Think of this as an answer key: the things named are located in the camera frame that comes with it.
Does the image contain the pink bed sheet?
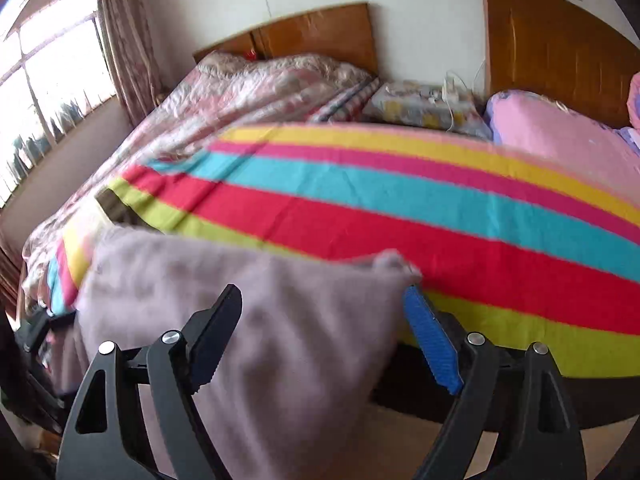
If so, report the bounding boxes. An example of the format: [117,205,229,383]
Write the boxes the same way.
[485,90,639,186]

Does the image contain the bed wooden headboard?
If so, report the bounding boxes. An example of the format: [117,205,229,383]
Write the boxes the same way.
[483,0,639,128]
[193,2,378,74]

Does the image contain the window with bars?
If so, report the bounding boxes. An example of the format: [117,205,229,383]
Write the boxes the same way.
[1,0,116,204]

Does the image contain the floral patterned quilt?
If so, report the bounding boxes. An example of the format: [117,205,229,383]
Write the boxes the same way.
[21,51,379,304]

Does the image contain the floral red curtain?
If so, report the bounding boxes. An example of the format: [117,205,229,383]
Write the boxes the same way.
[96,0,163,126]

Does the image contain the nightstand with floral cover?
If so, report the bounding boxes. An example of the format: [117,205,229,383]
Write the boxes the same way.
[362,81,494,142]

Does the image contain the left bed wooden headboard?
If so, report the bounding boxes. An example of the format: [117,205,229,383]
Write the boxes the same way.
[193,2,378,74]

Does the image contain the mauve sweatpants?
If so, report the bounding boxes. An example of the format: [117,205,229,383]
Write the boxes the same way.
[51,226,421,479]

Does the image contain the white power strip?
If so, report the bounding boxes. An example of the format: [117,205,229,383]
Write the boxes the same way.
[442,76,459,104]

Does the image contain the rolled pink floral quilt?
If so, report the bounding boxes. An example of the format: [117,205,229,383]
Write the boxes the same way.
[627,73,640,131]

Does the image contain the right bed wooden headboard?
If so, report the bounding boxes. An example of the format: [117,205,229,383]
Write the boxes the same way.
[483,0,639,128]

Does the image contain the rainbow striped blanket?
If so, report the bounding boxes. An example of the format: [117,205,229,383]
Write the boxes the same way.
[48,125,639,378]

